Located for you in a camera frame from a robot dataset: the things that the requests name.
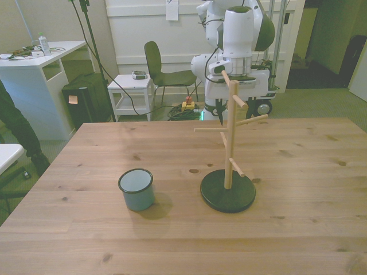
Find black box with orange note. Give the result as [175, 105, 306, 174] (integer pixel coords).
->
[61, 73, 114, 129]

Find clear plastic bottle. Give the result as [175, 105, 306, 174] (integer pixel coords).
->
[38, 32, 52, 57]

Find white seat edge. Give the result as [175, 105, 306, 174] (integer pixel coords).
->
[0, 143, 24, 175]

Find black office chair base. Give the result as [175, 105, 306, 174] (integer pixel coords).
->
[0, 166, 32, 215]

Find person leg dark trousers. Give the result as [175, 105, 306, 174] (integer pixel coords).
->
[0, 80, 51, 176]

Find white mobile cart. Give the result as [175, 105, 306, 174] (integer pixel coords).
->
[252, 57, 280, 117]

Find yellow emergency stop button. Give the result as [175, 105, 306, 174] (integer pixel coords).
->
[182, 96, 196, 112]

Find grey cart wheel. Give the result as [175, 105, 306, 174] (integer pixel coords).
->
[256, 101, 273, 117]

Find dark olive chair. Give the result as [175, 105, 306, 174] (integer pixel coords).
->
[143, 41, 198, 107]

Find wooden mug tree black base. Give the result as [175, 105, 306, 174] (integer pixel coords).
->
[194, 70, 256, 213]

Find white paper sheet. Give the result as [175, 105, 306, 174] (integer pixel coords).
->
[166, 0, 179, 21]

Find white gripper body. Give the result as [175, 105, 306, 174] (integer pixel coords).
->
[205, 70, 271, 101]

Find tangled cables and tools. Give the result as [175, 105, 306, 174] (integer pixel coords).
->
[0, 44, 40, 61]

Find black tripod stand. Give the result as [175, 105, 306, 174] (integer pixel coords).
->
[79, 0, 116, 123]

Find coiled green floor cables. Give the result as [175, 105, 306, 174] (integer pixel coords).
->
[167, 105, 205, 121]

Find white side stool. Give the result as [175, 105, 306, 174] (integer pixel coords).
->
[107, 74, 154, 121]

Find light blue enamel mug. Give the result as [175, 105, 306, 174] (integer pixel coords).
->
[118, 168, 156, 212]

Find black suitcase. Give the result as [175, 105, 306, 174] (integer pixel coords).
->
[338, 34, 367, 89]

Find aluminium post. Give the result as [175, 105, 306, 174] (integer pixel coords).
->
[269, 0, 288, 90]

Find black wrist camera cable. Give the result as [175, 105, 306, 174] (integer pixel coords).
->
[197, 0, 248, 87]

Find white desk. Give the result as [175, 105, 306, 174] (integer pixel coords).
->
[0, 40, 95, 141]

